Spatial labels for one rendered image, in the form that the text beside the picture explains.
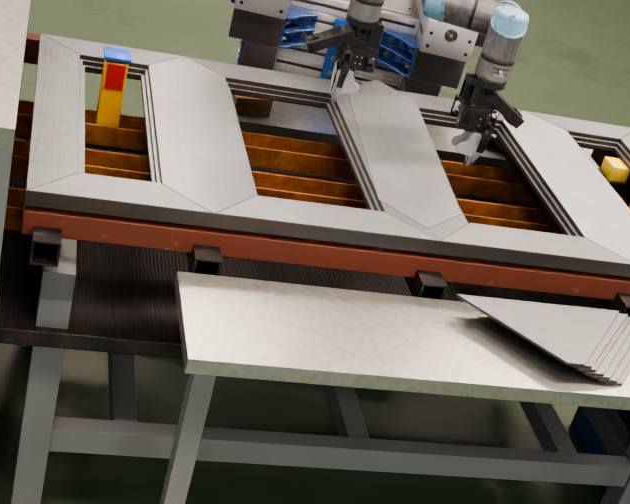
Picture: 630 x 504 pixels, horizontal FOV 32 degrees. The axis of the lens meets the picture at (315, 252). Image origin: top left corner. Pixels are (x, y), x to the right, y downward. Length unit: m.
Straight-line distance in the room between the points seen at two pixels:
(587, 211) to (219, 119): 0.83
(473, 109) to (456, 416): 1.06
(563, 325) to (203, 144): 0.80
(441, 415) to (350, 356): 1.26
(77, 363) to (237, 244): 1.02
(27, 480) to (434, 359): 0.92
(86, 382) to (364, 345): 1.15
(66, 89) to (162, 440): 0.76
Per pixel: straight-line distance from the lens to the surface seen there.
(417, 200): 2.31
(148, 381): 2.99
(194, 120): 2.40
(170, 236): 2.07
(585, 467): 2.73
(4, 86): 1.90
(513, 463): 2.64
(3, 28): 2.13
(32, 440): 2.37
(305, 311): 2.02
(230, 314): 1.96
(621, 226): 2.52
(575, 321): 2.20
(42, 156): 2.14
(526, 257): 2.26
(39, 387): 2.28
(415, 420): 3.12
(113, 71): 2.53
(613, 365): 2.16
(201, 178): 2.17
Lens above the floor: 1.84
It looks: 29 degrees down
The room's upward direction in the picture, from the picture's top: 16 degrees clockwise
